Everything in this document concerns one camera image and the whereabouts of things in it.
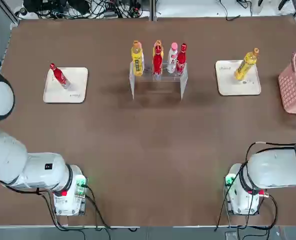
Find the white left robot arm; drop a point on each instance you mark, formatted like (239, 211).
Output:
(38, 172)

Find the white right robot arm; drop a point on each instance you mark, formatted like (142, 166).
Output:
(275, 167)

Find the dark tape roll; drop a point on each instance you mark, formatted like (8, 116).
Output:
(23, 11)

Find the white bottle pink cap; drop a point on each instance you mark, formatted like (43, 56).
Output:
(172, 60)

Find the grey floor box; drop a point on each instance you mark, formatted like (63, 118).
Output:
(231, 235)

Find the yellow pear drink bottle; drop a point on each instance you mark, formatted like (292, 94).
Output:
(158, 41)
(245, 66)
(137, 62)

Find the pink plastic basket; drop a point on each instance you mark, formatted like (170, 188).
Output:
(293, 85)

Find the clear acrylic two-level shelf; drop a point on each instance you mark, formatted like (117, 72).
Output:
(184, 82)

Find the beige rectangular tray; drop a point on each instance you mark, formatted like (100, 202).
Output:
(76, 83)
(228, 81)

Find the red Coca-Cola bottle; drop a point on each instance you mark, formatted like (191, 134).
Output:
(60, 76)
(181, 62)
(157, 61)

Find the aluminium frame post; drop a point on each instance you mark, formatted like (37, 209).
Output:
(153, 10)

